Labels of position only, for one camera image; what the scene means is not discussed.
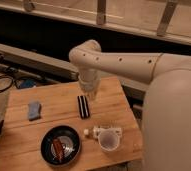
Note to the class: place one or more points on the white plastic cup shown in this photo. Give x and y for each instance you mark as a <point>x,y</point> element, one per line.
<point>108,140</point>

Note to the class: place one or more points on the wooden cutting board table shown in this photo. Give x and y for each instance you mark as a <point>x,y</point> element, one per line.
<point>20,142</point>

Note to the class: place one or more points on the black striped eraser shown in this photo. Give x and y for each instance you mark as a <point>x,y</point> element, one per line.
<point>83,107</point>

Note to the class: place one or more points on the black round pan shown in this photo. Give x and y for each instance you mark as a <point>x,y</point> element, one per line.
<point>70,142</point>

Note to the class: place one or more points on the blue sponge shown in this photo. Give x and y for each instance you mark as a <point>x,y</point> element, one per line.
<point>34,109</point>

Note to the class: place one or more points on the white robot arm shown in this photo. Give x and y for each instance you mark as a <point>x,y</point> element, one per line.
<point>166,121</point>

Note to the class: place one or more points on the blue object on floor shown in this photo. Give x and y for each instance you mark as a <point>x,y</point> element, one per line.
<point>25,83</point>

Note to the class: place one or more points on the white plastic bottle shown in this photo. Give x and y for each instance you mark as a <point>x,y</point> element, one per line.
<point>96,130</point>

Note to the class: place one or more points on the red sausage in pan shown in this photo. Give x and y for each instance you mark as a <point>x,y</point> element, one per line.
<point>58,149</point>

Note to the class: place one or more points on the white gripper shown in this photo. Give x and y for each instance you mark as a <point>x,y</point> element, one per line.
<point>89,87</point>

